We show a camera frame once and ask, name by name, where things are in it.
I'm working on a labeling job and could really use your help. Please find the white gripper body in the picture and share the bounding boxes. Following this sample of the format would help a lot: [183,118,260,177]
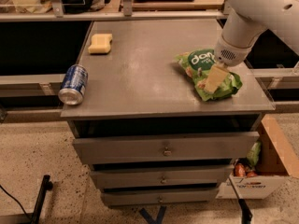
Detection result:
[214,35,252,66]

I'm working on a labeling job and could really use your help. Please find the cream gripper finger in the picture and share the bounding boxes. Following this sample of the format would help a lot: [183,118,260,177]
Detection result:
[204,64,229,94]

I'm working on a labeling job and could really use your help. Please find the green rice chip bag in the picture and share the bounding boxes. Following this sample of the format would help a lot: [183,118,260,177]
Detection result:
[176,49,242,102]

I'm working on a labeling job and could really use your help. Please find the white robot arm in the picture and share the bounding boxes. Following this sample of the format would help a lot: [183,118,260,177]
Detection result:
[204,0,299,93]

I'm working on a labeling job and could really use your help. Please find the green snack bag in box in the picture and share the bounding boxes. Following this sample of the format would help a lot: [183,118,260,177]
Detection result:
[247,141,262,167]

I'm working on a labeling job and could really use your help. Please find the blue pepsi can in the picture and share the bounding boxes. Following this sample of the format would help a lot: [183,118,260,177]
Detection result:
[58,64,88,105]

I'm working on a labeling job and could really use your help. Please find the top grey drawer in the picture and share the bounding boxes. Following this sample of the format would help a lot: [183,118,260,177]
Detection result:
[73,132,259,164]

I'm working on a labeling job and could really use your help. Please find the grey drawer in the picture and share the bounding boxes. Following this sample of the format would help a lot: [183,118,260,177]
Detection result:
[101,188,218,206]
[91,165,233,189]
[73,132,259,164]

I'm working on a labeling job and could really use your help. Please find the grey drawer cabinet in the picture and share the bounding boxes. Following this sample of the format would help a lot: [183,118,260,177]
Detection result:
[62,20,273,194]

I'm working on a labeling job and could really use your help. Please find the orange snack packets in box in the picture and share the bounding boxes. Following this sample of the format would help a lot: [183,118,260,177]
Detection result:
[234,163,257,177]

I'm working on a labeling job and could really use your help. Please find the cardboard box with snacks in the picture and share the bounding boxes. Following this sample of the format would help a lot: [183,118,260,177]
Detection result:
[217,115,299,199]

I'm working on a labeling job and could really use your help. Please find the yellow sponge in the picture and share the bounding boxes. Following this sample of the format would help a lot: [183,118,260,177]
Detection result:
[88,34,113,54]

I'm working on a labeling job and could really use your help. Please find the black stand leg right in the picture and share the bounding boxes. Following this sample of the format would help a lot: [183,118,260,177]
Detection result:
[228,176,253,224]

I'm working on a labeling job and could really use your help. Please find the black stand leg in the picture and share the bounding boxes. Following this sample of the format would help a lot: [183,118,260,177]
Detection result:
[228,176,253,224]
[31,175,53,224]

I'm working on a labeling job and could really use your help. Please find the bottom grey drawer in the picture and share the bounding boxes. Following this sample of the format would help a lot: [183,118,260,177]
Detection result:
[101,188,218,206]

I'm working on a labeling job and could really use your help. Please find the middle grey drawer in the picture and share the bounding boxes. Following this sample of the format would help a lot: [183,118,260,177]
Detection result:
[91,165,233,189]

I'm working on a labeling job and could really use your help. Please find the black stand leg left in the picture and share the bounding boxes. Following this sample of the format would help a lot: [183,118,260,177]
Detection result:
[31,175,53,224]

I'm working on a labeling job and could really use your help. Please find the black cable on floor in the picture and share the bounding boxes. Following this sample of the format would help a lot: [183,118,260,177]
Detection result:
[0,184,33,221]

